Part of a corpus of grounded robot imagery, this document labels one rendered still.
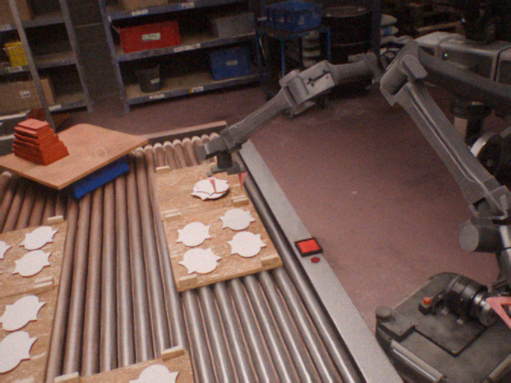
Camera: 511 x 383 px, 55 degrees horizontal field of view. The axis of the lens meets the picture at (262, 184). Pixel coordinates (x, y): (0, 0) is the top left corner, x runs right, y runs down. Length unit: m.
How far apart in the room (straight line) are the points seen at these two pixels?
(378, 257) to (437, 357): 1.02
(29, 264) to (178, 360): 0.74
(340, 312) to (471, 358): 0.98
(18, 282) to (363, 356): 1.14
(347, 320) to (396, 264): 1.70
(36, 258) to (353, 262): 1.90
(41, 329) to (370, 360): 0.94
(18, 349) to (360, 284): 1.95
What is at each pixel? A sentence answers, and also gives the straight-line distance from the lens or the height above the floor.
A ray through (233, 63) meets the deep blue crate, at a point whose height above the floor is 0.32.
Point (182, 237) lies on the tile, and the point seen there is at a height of 0.94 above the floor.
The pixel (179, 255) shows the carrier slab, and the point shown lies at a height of 0.94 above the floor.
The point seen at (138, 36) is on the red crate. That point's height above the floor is 0.81.
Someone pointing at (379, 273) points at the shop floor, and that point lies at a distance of 3.07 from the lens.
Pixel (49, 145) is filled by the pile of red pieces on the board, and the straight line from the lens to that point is 2.37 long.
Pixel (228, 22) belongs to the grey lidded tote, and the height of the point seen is 0.81.
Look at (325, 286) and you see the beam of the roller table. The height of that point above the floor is 0.91.
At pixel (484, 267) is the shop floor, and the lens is 3.22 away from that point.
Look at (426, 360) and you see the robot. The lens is 2.31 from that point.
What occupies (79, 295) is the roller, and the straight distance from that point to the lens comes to 1.73.
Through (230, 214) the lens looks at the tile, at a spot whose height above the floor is 0.94.
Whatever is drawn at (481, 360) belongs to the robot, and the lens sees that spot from 2.36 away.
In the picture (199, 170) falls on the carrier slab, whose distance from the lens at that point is 2.26.
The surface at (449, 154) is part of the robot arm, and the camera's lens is 1.19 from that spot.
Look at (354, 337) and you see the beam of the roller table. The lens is 1.43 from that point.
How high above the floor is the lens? 1.96
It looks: 29 degrees down
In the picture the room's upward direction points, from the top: 6 degrees counter-clockwise
